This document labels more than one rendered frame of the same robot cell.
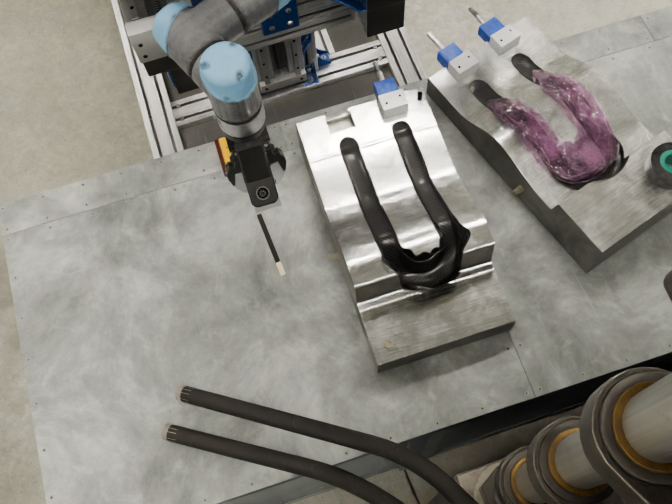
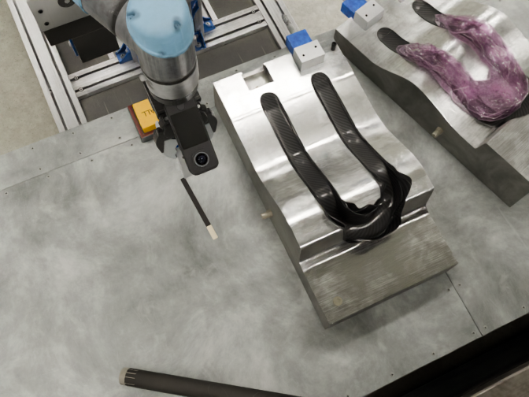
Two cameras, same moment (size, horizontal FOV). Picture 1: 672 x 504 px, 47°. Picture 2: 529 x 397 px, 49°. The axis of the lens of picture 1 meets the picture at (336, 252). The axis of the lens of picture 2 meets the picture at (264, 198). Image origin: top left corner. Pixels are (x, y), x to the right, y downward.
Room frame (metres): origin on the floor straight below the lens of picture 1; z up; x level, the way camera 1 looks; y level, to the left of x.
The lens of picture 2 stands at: (0.20, 0.12, 1.87)
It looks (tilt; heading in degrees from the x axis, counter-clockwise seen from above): 70 degrees down; 341
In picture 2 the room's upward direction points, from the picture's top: 5 degrees clockwise
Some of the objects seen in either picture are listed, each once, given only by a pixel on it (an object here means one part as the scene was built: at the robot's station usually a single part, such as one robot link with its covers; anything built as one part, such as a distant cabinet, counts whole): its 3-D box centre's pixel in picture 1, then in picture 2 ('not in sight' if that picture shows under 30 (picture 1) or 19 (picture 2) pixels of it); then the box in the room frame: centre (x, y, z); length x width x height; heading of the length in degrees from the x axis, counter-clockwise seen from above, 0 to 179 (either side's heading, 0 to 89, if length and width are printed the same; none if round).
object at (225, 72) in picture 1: (230, 81); (161, 35); (0.66, 0.13, 1.25); 0.09 x 0.08 x 0.11; 35
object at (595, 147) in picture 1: (558, 120); (471, 60); (0.74, -0.45, 0.90); 0.26 x 0.18 x 0.08; 29
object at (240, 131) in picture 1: (238, 112); (168, 71); (0.66, 0.13, 1.17); 0.08 x 0.08 x 0.05
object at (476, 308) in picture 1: (400, 219); (331, 171); (0.58, -0.13, 0.87); 0.50 x 0.26 x 0.14; 12
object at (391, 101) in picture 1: (384, 87); (297, 40); (0.86, -0.13, 0.89); 0.13 x 0.05 x 0.05; 12
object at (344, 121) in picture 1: (339, 125); (257, 81); (0.79, -0.04, 0.87); 0.05 x 0.05 x 0.04; 12
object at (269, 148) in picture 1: (246, 134); (175, 96); (0.67, 0.12, 1.09); 0.09 x 0.08 x 0.12; 12
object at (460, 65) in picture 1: (448, 54); (351, 4); (0.94, -0.28, 0.86); 0.13 x 0.05 x 0.05; 29
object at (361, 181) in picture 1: (404, 199); (335, 150); (0.60, -0.13, 0.92); 0.35 x 0.16 x 0.09; 12
